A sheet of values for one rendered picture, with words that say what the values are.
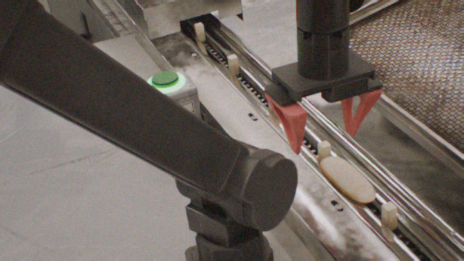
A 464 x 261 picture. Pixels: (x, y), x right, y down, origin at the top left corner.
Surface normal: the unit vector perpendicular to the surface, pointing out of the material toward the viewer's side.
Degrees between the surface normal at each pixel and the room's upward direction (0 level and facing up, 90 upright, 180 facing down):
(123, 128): 92
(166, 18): 90
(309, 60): 87
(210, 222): 90
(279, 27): 0
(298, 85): 3
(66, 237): 0
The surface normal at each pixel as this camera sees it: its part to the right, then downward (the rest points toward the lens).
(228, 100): -0.11, -0.82
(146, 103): 0.80, 0.24
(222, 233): -0.62, 0.50
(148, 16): 0.41, 0.47
